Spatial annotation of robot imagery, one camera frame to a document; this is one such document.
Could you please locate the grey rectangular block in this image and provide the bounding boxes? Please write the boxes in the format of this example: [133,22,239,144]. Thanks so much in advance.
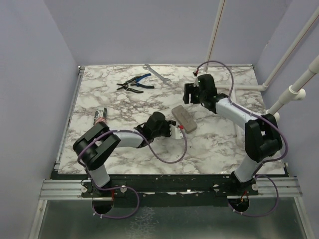
[171,105,197,134]

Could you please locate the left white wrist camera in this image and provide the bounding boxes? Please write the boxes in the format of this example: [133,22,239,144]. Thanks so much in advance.
[170,124,184,139]

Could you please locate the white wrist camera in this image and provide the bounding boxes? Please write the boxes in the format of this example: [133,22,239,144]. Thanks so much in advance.
[193,69,199,87]
[170,124,184,139]

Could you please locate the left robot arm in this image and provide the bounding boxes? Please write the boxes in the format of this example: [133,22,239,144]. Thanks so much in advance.
[73,112,177,197]

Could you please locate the white PVC pipe frame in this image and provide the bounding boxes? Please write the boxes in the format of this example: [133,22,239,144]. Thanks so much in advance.
[207,0,319,107]

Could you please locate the aluminium extrusion rail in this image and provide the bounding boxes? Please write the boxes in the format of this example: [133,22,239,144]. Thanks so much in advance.
[28,66,85,239]

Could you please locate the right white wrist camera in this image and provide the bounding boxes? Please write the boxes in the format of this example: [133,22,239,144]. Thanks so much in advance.
[193,69,199,87]

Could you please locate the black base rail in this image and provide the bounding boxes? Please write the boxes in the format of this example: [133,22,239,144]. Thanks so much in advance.
[41,174,258,208]

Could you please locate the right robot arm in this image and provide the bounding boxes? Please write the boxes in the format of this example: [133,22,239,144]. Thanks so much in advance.
[183,74,283,195]

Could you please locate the silver open-end wrench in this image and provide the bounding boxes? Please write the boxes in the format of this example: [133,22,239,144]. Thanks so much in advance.
[143,64,171,85]

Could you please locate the blue handled pliers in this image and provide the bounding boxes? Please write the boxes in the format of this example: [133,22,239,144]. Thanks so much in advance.
[117,73,155,89]

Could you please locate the black handled cutters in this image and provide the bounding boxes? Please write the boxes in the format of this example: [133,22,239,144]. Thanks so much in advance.
[117,84,143,94]

